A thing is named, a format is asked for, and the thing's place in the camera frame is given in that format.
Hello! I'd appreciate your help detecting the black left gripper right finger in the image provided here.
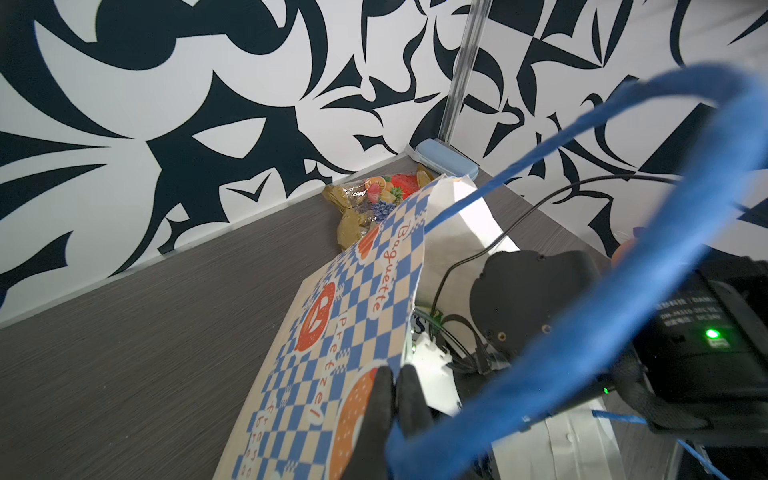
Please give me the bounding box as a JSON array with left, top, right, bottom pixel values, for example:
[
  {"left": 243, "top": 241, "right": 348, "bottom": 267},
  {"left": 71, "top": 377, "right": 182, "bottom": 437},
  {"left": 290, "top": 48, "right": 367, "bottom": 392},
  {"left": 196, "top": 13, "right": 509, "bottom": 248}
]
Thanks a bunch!
[{"left": 392, "top": 363, "right": 436, "bottom": 480}]

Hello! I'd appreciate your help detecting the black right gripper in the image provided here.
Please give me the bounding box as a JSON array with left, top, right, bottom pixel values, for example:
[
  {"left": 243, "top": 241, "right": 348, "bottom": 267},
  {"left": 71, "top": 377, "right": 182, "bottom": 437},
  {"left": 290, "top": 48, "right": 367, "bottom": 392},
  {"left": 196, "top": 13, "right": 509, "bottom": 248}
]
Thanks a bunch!
[{"left": 469, "top": 250, "right": 600, "bottom": 370}]

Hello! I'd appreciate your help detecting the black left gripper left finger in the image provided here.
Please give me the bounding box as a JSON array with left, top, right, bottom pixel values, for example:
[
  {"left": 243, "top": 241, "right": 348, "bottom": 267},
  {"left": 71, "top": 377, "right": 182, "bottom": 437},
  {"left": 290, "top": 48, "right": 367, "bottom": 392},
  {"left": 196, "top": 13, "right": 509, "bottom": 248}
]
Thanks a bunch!
[{"left": 341, "top": 366, "right": 395, "bottom": 480}]

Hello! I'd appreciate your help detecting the checkered paper bag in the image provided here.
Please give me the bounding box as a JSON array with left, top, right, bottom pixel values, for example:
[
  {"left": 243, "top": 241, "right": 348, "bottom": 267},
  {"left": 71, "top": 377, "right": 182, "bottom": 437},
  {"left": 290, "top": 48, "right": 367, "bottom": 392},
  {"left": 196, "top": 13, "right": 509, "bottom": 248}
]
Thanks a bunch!
[{"left": 212, "top": 62, "right": 768, "bottom": 480}]

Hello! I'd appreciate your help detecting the gold fruit gummy bag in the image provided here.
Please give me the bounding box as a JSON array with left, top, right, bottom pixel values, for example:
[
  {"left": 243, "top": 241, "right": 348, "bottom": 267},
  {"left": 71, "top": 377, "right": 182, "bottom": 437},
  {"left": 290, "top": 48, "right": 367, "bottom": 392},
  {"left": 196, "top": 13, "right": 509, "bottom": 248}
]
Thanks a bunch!
[{"left": 322, "top": 166, "right": 435, "bottom": 250}]

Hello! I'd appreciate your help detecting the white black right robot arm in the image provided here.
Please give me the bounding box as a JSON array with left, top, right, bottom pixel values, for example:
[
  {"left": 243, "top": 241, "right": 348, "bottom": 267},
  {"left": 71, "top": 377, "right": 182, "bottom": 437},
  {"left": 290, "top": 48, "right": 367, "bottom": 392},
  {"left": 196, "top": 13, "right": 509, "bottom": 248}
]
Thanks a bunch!
[{"left": 469, "top": 251, "right": 767, "bottom": 479}]

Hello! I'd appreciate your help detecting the light blue case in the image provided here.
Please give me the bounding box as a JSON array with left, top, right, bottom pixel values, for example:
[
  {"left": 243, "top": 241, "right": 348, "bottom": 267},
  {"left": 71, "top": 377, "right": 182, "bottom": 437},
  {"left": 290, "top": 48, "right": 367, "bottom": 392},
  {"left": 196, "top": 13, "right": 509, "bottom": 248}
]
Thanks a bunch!
[{"left": 408, "top": 139, "right": 479, "bottom": 180}]

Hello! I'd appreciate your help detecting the aluminium cage frame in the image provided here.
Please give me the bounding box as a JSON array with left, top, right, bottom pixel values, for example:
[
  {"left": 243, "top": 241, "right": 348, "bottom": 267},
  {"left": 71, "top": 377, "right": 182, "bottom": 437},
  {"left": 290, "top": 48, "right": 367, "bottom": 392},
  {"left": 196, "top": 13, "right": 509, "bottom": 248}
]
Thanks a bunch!
[{"left": 438, "top": 0, "right": 493, "bottom": 145}]

